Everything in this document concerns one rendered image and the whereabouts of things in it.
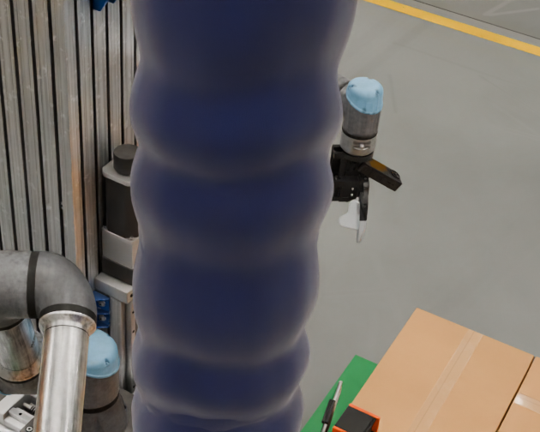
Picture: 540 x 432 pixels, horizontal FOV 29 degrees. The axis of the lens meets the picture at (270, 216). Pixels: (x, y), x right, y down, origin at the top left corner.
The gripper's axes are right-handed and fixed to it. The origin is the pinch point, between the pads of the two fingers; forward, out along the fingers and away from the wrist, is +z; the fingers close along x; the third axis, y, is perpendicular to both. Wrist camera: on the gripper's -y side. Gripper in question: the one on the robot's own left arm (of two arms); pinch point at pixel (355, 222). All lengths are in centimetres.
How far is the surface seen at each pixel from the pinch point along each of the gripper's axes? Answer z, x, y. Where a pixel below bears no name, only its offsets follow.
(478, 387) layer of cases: 83, -26, -52
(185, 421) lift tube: -40, 92, 43
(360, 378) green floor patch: 138, -83, -33
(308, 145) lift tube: -82, 92, 31
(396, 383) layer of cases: 83, -29, -28
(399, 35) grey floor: 137, -348, -104
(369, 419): 27.3, 33.6, -0.4
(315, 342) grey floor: 138, -102, -20
